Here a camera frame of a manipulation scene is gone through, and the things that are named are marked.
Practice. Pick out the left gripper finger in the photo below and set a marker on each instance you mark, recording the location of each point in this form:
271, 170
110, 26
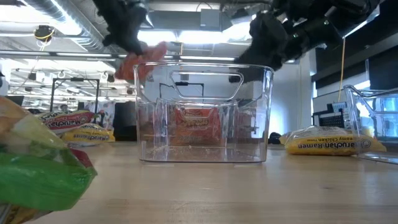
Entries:
133, 40
110, 40

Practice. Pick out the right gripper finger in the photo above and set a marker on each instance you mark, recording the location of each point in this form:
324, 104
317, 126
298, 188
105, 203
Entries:
264, 60

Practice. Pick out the orange Maruchan ramen pack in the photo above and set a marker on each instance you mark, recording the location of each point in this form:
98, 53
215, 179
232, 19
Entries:
197, 124
149, 56

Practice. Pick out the green Maruchan ramen pack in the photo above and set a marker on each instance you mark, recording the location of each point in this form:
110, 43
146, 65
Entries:
66, 119
40, 180

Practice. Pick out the yellow Maruchan ramen pack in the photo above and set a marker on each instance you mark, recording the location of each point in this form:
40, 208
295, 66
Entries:
90, 137
326, 146

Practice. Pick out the clear plastic storage bin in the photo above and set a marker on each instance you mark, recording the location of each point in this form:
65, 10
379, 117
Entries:
233, 109
373, 102
264, 124

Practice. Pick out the long white light bar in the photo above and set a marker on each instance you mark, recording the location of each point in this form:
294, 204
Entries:
77, 54

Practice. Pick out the grey ceiling box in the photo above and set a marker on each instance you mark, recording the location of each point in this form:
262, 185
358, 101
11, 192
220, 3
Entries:
211, 20

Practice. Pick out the black perforated rack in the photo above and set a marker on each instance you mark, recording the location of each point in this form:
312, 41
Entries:
329, 119

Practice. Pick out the black metal stand frame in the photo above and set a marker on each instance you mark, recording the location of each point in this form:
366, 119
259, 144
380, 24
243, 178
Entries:
74, 80

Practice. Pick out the black frame clamp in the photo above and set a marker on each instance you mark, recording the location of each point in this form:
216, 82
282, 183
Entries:
275, 139

